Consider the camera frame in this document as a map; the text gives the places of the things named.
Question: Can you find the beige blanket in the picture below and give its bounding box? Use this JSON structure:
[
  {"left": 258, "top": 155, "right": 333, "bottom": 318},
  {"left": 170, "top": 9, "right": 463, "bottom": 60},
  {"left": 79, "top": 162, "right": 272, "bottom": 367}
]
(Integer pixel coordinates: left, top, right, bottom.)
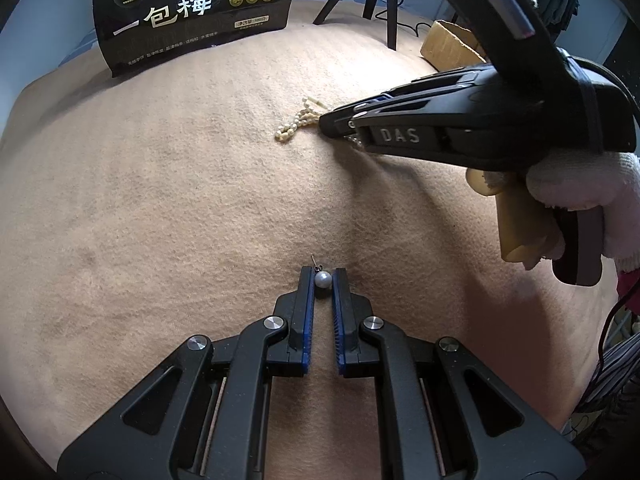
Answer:
[{"left": 1, "top": 0, "right": 616, "bottom": 465}]

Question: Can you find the white pearl necklace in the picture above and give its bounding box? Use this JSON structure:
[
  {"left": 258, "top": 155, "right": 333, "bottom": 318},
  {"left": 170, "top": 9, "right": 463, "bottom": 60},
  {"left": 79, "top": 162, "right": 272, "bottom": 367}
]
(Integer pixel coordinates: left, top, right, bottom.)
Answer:
[{"left": 274, "top": 95, "right": 367, "bottom": 150}]

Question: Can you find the cardboard box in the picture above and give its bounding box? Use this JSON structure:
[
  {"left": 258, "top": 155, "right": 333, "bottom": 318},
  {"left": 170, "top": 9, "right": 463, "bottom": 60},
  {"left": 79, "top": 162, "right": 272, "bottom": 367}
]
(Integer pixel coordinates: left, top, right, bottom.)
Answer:
[{"left": 420, "top": 20, "right": 488, "bottom": 72}]

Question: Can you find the black power cable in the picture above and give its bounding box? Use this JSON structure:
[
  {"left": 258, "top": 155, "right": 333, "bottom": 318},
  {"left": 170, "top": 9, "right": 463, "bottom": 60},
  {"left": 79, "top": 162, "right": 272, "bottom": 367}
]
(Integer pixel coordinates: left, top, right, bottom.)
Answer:
[{"left": 397, "top": 0, "right": 436, "bottom": 39}]

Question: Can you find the white gloved right hand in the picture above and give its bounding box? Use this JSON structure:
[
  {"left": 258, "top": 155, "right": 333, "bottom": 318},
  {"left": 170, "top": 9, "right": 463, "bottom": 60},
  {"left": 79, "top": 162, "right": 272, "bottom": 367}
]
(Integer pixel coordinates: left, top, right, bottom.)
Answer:
[{"left": 464, "top": 152, "right": 640, "bottom": 273}]

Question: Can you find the black snack bag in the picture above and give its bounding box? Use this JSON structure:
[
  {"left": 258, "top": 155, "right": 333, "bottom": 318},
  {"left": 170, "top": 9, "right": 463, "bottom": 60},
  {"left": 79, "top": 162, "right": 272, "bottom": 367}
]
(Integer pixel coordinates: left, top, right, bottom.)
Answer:
[{"left": 92, "top": 0, "right": 292, "bottom": 77}]

